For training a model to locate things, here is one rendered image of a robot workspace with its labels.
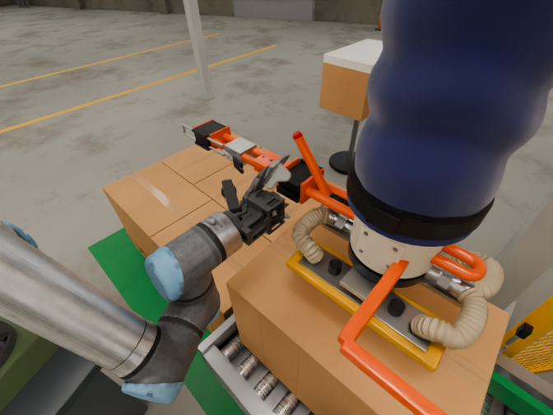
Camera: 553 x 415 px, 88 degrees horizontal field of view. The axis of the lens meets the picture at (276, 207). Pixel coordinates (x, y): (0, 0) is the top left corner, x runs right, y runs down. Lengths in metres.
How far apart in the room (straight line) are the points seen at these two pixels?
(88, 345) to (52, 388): 0.59
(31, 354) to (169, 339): 0.59
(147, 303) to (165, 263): 1.52
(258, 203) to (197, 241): 0.15
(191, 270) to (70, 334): 0.18
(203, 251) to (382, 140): 0.34
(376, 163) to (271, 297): 0.47
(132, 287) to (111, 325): 1.63
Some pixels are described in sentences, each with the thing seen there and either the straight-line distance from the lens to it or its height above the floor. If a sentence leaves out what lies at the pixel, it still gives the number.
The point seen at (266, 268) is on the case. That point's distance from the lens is 0.83.
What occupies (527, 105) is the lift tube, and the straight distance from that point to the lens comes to 0.41.
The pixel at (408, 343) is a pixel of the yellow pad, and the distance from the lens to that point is 0.62.
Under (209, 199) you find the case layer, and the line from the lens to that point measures 1.69.
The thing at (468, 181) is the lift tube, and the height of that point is 1.40.
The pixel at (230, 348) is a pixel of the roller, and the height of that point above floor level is 0.55.
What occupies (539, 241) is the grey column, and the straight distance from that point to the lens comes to 1.70.
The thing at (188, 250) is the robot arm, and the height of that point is 1.24.
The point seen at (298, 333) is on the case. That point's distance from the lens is 0.74.
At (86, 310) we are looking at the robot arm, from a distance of 0.50.
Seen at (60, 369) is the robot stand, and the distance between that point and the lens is 1.11.
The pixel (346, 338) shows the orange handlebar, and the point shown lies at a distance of 0.46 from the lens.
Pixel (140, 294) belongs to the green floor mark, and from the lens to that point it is 2.09.
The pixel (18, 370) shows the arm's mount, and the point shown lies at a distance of 1.11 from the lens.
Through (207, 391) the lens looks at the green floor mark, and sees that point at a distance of 1.72.
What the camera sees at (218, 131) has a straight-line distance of 0.88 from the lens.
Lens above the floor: 1.62
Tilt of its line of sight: 43 degrees down
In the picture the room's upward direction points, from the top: 2 degrees counter-clockwise
